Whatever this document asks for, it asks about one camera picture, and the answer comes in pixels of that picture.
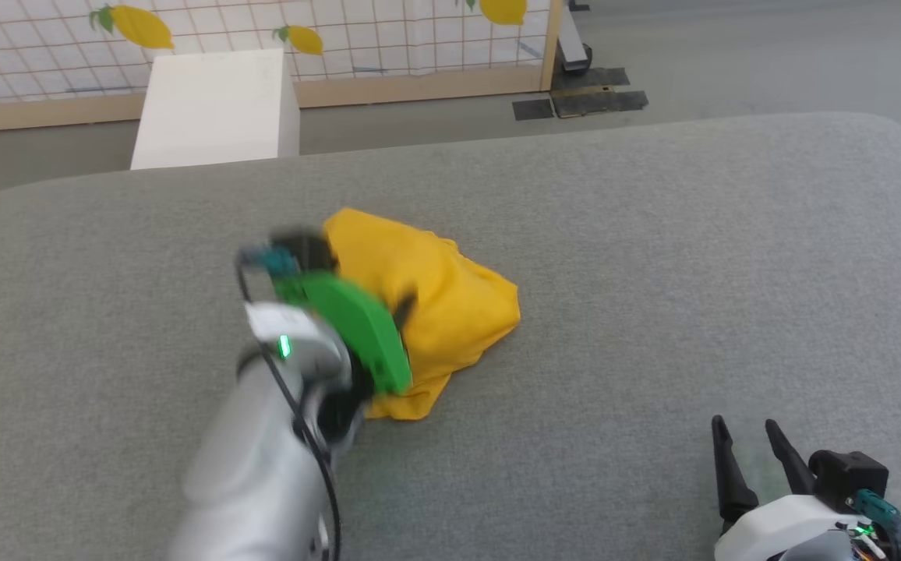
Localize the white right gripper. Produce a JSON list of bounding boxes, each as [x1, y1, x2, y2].
[[711, 415, 874, 561]]

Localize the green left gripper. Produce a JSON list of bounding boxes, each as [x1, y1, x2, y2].
[[274, 268, 420, 396]]

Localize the yellow t-shirt with print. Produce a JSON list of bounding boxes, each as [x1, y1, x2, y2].
[[323, 207, 521, 422]]

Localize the small black floor mat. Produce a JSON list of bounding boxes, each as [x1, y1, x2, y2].
[[512, 98, 556, 122]]

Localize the white box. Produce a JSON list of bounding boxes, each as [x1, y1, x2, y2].
[[130, 48, 301, 171]]

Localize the lemon print partition screen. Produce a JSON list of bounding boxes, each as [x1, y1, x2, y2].
[[0, 0, 563, 134]]

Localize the grey black stand foot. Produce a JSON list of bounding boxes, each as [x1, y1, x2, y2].
[[556, 0, 595, 76]]

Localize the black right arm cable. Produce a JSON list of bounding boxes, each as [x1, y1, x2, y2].
[[846, 489, 901, 561]]

